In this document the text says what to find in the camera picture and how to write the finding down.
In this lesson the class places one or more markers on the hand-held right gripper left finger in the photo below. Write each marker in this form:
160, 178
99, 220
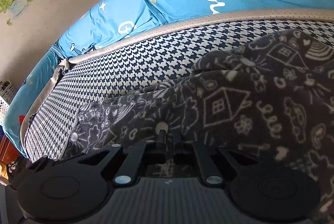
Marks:
161, 140

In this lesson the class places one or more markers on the houndstooth seat mat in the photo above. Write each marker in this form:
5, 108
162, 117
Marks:
143, 67

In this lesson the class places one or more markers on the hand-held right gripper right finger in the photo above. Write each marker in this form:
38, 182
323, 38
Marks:
173, 143

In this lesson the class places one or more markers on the grey doodle-print fleece jacket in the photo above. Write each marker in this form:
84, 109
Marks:
248, 98

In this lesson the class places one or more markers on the white plastic laundry basket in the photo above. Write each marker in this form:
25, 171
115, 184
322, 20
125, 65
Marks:
6, 104

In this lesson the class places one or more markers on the brown wooden cabinet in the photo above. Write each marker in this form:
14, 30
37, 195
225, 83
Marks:
7, 153

